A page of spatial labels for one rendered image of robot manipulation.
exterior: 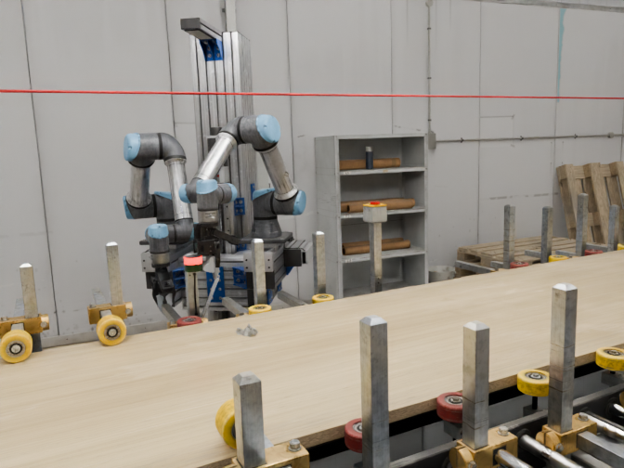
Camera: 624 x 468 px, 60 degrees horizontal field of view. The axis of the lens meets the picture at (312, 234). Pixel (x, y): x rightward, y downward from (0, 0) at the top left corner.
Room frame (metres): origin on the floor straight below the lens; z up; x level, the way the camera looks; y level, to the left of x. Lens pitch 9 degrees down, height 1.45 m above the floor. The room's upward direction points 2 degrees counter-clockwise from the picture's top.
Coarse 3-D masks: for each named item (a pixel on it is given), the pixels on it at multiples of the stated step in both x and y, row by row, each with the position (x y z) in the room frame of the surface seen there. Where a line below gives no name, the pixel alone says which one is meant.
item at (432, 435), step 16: (576, 368) 1.41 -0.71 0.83; (592, 368) 1.44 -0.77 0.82; (576, 384) 1.41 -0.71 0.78; (592, 384) 1.44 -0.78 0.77; (496, 400) 1.28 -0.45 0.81; (512, 400) 1.31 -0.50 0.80; (528, 400) 1.33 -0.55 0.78; (544, 400) 1.36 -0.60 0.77; (416, 416) 1.18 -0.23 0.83; (432, 416) 1.19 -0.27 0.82; (496, 416) 1.28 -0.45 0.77; (512, 416) 1.31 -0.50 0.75; (400, 432) 1.15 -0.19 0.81; (416, 432) 1.17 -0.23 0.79; (432, 432) 1.19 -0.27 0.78; (320, 448) 1.06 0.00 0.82; (336, 448) 1.08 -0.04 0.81; (400, 448) 1.15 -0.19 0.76; (416, 448) 1.17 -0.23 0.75; (320, 464) 1.06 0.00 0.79; (336, 464) 1.08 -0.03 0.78; (352, 464) 1.10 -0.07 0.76
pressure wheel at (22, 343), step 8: (8, 336) 1.42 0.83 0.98; (16, 336) 1.42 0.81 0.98; (24, 336) 1.43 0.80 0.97; (0, 344) 1.41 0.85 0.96; (8, 344) 1.42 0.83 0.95; (16, 344) 1.42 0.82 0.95; (24, 344) 1.43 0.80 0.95; (0, 352) 1.40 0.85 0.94; (8, 352) 1.41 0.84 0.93; (16, 352) 1.42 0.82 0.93; (24, 352) 1.43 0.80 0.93; (8, 360) 1.41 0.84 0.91; (16, 360) 1.42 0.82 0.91
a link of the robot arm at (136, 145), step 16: (128, 144) 2.28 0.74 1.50; (144, 144) 2.30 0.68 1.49; (160, 144) 2.32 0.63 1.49; (128, 160) 2.31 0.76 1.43; (144, 160) 2.33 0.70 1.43; (144, 176) 2.43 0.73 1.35; (128, 192) 2.58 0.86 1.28; (144, 192) 2.51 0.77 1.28; (128, 208) 2.56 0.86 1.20; (144, 208) 2.57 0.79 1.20
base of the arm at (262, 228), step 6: (276, 216) 2.60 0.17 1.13; (258, 222) 2.57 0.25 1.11; (264, 222) 2.56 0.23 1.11; (270, 222) 2.57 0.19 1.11; (276, 222) 2.59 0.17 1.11; (252, 228) 2.60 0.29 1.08; (258, 228) 2.56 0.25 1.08; (264, 228) 2.55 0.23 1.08; (270, 228) 2.56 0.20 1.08; (276, 228) 2.57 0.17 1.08; (252, 234) 2.58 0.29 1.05; (258, 234) 2.55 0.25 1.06; (264, 234) 2.54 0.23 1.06; (270, 234) 2.55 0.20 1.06; (276, 234) 2.56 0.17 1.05
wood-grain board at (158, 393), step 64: (256, 320) 1.72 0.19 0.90; (320, 320) 1.69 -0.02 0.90; (448, 320) 1.65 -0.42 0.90; (512, 320) 1.62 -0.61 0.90; (0, 384) 1.28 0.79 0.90; (64, 384) 1.26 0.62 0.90; (128, 384) 1.25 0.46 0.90; (192, 384) 1.24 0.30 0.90; (320, 384) 1.21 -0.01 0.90; (448, 384) 1.19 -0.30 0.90; (512, 384) 1.23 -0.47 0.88; (0, 448) 0.98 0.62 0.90; (64, 448) 0.97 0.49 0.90; (128, 448) 0.96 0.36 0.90; (192, 448) 0.95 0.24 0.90
